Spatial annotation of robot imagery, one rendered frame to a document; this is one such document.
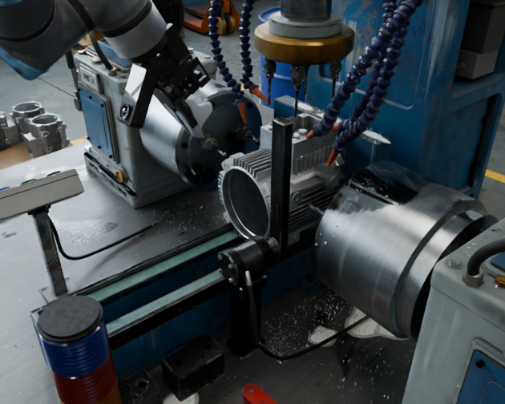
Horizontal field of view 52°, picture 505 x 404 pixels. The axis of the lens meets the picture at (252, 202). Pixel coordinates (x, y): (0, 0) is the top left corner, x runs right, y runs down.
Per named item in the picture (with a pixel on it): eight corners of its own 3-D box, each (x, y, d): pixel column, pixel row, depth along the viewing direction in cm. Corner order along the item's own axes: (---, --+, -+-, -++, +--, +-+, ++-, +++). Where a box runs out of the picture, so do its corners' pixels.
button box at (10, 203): (77, 195, 108) (67, 171, 107) (85, 191, 102) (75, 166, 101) (-9, 225, 99) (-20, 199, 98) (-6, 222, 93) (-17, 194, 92)
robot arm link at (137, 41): (118, 43, 74) (90, 30, 80) (137, 69, 77) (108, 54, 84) (163, 2, 75) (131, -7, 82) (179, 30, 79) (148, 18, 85)
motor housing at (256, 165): (286, 194, 125) (289, 120, 114) (344, 230, 112) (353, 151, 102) (218, 223, 114) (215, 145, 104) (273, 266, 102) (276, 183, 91)
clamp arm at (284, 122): (279, 244, 95) (284, 114, 82) (290, 252, 93) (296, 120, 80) (264, 251, 93) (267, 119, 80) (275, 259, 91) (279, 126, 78)
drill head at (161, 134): (194, 132, 155) (188, 49, 142) (273, 179, 131) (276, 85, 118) (118, 156, 142) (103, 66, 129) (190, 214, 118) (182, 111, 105)
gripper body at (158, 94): (214, 82, 88) (179, 25, 79) (178, 117, 86) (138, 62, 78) (189, 71, 93) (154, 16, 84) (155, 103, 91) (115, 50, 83)
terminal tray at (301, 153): (301, 142, 114) (303, 111, 110) (337, 159, 107) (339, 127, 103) (259, 158, 107) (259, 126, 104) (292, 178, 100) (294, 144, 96)
